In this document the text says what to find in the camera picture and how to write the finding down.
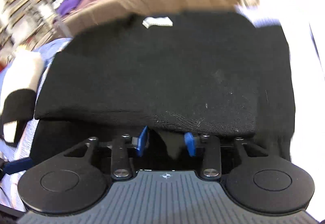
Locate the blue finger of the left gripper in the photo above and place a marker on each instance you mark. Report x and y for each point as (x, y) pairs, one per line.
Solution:
(16, 166)

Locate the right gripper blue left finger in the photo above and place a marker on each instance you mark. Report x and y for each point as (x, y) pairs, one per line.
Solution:
(124, 149)

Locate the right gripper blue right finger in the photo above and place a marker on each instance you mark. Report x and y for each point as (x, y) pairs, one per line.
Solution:
(210, 147)

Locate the black knit garment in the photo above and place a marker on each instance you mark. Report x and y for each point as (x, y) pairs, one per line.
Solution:
(212, 73)

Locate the folded beige black garment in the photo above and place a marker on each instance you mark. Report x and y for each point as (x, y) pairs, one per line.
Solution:
(18, 94)

